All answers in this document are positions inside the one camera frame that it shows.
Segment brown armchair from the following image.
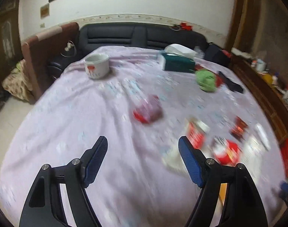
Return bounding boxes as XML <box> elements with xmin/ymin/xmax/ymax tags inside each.
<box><xmin>22</xmin><ymin>22</ymin><xmax>79</xmax><ymax>100</ymax></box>

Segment red item on sofa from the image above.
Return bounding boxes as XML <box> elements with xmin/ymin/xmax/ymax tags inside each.
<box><xmin>170</xmin><ymin>23</ymin><xmax>193</xmax><ymax>31</ymax></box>

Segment dark red snack wrapper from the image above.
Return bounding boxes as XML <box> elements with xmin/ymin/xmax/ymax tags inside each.
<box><xmin>230</xmin><ymin>116</ymin><xmax>248</xmax><ymax>141</ymax></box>

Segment white barcode long box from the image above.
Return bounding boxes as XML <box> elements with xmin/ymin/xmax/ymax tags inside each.
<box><xmin>255</xmin><ymin>123</ymin><xmax>271</xmax><ymax>151</ymax></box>

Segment floral lilac tablecloth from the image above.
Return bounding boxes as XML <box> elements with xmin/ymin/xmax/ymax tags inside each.
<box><xmin>0</xmin><ymin>46</ymin><xmax>285</xmax><ymax>226</ymax></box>

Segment green crumpled cloth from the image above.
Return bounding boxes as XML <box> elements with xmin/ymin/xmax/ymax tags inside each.
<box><xmin>195</xmin><ymin>69</ymin><xmax>217</xmax><ymax>93</ymax></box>

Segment red white foot-patch box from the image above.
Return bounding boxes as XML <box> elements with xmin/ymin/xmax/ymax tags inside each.
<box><xmin>211</xmin><ymin>136</ymin><xmax>241</xmax><ymax>166</ymax></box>

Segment yellow container on counter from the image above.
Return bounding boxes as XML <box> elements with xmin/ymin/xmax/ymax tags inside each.
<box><xmin>262</xmin><ymin>73</ymin><xmax>273</xmax><ymax>86</ymax></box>

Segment red flat pouch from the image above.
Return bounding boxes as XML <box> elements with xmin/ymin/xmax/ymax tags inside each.
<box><xmin>195</xmin><ymin>64</ymin><xmax>223</xmax><ymax>88</ymax></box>

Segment dark bag beside sofa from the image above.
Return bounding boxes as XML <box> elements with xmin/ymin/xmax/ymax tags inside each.
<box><xmin>204</xmin><ymin>43</ymin><xmax>231</xmax><ymax>68</ymax></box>

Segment cream red paper bag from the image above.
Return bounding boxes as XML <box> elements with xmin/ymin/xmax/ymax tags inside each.
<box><xmin>185</xmin><ymin>117</ymin><xmax>210</xmax><ymax>150</ymax></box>

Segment white blue medicine box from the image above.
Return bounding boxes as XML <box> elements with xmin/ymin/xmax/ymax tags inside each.
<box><xmin>132</xmin><ymin>95</ymin><xmax>163</xmax><ymax>124</ymax></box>

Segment black pistol-shaped object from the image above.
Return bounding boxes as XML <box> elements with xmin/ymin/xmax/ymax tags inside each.
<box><xmin>218</xmin><ymin>71</ymin><xmax>244</xmax><ymax>94</ymax></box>

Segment wooden brick-pattern counter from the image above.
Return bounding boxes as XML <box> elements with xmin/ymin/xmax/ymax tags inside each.
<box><xmin>229</xmin><ymin>54</ymin><xmax>288</xmax><ymax>144</ymax></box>

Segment small wall plaque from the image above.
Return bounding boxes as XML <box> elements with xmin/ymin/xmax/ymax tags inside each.
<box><xmin>40</xmin><ymin>3</ymin><xmax>50</xmax><ymax>19</ymax></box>

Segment floral cushion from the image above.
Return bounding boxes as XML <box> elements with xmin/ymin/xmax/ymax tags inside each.
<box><xmin>2</xmin><ymin>59</ymin><xmax>34</xmax><ymax>102</ymax></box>

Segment dark green tissue box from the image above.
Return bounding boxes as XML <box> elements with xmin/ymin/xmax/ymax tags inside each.
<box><xmin>158</xmin><ymin>44</ymin><xmax>197</xmax><ymax>73</ymax></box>

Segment white mug red logo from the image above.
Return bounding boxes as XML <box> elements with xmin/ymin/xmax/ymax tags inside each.
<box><xmin>84</xmin><ymin>54</ymin><xmax>110</xmax><ymax>79</ymax></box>

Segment orange long box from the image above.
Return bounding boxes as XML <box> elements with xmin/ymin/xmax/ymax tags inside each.
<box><xmin>219</xmin><ymin>183</ymin><xmax>227</xmax><ymax>206</ymax></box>

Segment black leather sofa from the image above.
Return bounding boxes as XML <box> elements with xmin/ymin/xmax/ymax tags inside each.
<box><xmin>47</xmin><ymin>23</ymin><xmax>209</xmax><ymax>80</ymax></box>

